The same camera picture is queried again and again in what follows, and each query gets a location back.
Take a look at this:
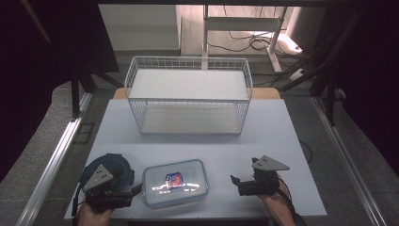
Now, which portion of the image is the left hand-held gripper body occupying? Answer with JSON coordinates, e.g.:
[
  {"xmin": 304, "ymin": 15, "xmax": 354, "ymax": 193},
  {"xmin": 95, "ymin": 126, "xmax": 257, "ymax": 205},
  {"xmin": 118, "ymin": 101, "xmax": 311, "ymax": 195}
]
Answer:
[{"xmin": 82, "ymin": 163, "xmax": 135, "ymax": 212}]

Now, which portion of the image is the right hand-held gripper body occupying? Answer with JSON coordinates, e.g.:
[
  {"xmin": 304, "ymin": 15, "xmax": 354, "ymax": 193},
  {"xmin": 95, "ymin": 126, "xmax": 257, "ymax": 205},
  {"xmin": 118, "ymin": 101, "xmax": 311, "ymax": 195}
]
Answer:
[{"xmin": 250, "ymin": 154, "xmax": 291, "ymax": 198}]

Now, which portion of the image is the clear rectangular lidded container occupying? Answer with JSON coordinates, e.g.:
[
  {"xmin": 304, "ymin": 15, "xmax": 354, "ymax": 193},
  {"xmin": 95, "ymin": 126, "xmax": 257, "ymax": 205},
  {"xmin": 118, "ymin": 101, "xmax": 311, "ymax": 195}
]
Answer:
[{"xmin": 141, "ymin": 158, "xmax": 210, "ymax": 210}]

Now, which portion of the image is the white wire two-tier rack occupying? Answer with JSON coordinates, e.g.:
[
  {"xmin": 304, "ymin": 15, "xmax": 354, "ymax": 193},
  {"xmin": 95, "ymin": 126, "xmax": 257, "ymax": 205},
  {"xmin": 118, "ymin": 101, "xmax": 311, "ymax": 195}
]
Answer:
[{"xmin": 123, "ymin": 56, "xmax": 254, "ymax": 137}]

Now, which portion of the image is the person's right hand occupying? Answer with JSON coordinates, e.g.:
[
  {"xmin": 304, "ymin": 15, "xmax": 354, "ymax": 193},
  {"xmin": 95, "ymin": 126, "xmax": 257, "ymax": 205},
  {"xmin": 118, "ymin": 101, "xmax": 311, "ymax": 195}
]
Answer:
[{"xmin": 257, "ymin": 180, "xmax": 292, "ymax": 207}]

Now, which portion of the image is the person's left hand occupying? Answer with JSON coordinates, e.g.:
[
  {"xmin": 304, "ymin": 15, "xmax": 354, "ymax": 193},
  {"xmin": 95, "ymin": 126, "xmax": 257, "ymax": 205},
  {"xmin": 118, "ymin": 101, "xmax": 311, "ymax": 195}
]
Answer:
[{"xmin": 76, "ymin": 201, "xmax": 116, "ymax": 226}]

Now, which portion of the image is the black tripod stand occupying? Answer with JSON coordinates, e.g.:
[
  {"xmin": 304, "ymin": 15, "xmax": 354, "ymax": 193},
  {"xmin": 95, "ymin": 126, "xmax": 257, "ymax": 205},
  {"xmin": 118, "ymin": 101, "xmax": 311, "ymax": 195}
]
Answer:
[{"xmin": 70, "ymin": 62, "xmax": 125, "ymax": 121}]

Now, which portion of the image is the wooden table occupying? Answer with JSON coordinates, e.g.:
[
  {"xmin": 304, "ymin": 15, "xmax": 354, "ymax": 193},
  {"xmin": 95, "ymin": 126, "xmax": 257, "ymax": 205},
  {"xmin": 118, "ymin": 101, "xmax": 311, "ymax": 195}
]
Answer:
[{"xmin": 112, "ymin": 87, "xmax": 281, "ymax": 101}]

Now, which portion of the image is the black metal stand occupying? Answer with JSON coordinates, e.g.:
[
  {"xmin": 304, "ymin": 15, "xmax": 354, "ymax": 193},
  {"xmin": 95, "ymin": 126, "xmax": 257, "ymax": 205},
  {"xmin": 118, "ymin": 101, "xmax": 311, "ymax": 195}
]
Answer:
[{"xmin": 278, "ymin": 6, "xmax": 368, "ymax": 127}]

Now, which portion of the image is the dark curtain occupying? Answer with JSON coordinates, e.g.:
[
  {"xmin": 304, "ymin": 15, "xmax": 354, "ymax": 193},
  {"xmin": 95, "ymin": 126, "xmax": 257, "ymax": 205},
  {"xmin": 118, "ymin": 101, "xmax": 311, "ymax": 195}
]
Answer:
[
  {"xmin": 0, "ymin": 0, "xmax": 120, "ymax": 183},
  {"xmin": 313, "ymin": 0, "xmax": 399, "ymax": 177}
]

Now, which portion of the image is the white cabinet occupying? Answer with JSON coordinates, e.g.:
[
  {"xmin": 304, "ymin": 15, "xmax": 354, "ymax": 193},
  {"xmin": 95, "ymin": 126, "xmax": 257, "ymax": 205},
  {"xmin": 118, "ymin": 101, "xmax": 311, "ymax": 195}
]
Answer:
[{"xmin": 98, "ymin": 4, "xmax": 183, "ymax": 53}]

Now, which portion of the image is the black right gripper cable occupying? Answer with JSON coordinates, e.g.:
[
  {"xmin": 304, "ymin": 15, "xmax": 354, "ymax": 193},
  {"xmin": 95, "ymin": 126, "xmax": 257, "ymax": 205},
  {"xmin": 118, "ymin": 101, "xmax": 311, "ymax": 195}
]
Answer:
[{"xmin": 276, "ymin": 175, "xmax": 309, "ymax": 226}]

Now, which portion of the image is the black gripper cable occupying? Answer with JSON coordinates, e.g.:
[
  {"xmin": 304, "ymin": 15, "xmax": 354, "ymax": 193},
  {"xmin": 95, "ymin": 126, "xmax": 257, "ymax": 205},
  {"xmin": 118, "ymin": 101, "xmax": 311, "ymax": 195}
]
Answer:
[
  {"xmin": 276, "ymin": 175, "xmax": 309, "ymax": 226},
  {"xmin": 71, "ymin": 181, "xmax": 88, "ymax": 226}
]

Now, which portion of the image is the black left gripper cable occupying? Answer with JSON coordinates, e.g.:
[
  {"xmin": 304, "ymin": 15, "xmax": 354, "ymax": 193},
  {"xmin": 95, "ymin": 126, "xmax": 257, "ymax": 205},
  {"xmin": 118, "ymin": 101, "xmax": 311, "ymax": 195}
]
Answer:
[{"xmin": 71, "ymin": 181, "xmax": 88, "ymax": 226}]

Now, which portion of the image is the aluminium rail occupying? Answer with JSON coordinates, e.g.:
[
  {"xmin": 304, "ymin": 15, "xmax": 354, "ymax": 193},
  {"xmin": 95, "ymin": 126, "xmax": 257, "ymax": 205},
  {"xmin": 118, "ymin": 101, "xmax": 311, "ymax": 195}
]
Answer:
[
  {"xmin": 311, "ymin": 95, "xmax": 389, "ymax": 226},
  {"xmin": 15, "ymin": 92, "xmax": 94, "ymax": 226}
]

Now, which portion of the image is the thin black floor cable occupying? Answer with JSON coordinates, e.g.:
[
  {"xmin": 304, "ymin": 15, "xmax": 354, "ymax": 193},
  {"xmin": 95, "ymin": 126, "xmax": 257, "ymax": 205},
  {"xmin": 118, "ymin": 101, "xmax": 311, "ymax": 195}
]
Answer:
[{"xmin": 297, "ymin": 139, "xmax": 314, "ymax": 164}]

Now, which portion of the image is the black floor cable bundle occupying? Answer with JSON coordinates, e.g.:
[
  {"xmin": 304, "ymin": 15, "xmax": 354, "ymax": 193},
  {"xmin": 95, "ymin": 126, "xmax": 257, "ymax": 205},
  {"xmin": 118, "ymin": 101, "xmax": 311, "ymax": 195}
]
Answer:
[{"xmin": 206, "ymin": 29, "xmax": 283, "ymax": 55}]

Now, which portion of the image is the white metal frame stand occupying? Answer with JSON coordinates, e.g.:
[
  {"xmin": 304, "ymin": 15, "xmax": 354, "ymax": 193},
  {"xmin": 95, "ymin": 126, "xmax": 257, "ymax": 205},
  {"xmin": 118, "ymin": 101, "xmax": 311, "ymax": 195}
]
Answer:
[{"xmin": 201, "ymin": 4, "xmax": 304, "ymax": 73}]

